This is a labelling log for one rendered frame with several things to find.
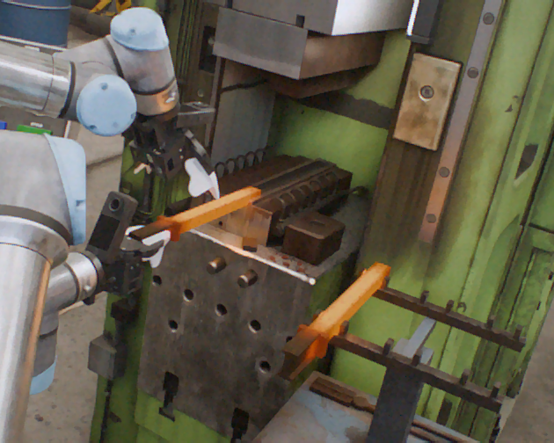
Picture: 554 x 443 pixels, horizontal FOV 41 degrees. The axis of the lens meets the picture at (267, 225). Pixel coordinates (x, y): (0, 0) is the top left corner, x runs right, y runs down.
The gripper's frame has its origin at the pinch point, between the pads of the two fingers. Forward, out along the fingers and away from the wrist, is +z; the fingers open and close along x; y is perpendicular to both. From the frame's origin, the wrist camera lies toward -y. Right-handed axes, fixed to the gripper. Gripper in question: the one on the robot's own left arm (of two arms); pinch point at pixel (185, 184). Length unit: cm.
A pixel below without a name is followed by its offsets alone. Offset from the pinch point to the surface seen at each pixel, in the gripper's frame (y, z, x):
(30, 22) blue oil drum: -245, 203, -359
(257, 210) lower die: -14.6, 19.0, 4.0
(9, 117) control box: -4, 5, -51
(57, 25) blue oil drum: -261, 214, -351
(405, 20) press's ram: -68, 3, 13
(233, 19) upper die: -32.2, -12.7, -8.6
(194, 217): 1.0, 7.3, 1.3
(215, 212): -4.9, 11.5, 1.4
